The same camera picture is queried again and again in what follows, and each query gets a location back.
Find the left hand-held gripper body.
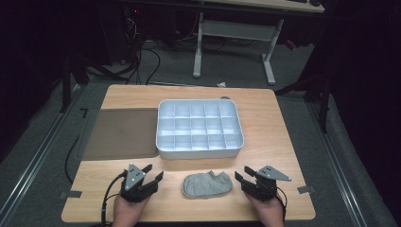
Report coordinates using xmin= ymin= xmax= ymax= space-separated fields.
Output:
xmin=119 ymin=163 xmax=159 ymax=203

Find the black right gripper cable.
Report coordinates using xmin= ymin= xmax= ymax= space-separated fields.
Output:
xmin=275 ymin=186 xmax=288 ymax=222

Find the black floor cable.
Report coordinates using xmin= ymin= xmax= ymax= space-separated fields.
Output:
xmin=125 ymin=40 xmax=162 ymax=86

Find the black cable beside table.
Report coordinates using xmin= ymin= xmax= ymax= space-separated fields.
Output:
xmin=63 ymin=134 xmax=80 ymax=184

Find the black stand leg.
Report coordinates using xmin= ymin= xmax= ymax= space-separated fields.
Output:
xmin=273 ymin=71 xmax=333 ymax=134
xmin=59 ymin=55 xmax=127 ymax=114

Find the grey sock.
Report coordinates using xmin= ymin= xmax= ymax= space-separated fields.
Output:
xmin=181 ymin=169 xmax=234 ymax=200

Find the white divided storage box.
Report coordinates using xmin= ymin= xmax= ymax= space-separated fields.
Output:
xmin=155 ymin=98 xmax=245 ymax=161

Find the desk with white legs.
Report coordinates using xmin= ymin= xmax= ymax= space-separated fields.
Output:
xmin=191 ymin=0 xmax=326 ymax=87

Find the grey tape strip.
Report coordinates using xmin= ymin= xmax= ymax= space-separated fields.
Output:
xmin=296 ymin=184 xmax=316 ymax=195
xmin=59 ymin=190 xmax=83 ymax=200

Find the metal floor rail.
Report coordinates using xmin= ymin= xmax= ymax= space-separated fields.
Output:
xmin=0 ymin=84 xmax=83 ymax=219
xmin=306 ymin=101 xmax=369 ymax=227

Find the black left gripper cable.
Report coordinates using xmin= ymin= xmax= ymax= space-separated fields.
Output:
xmin=99 ymin=170 xmax=128 ymax=227

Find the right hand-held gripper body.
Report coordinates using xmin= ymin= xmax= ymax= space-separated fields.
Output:
xmin=240 ymin=165 xmax=292 ymax=202

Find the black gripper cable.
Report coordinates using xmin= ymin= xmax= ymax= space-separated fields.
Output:
xmin=275 ymin=186 xmax=288 ymax=222
xmin=99 ymin=170 xmax=128 ymax=227

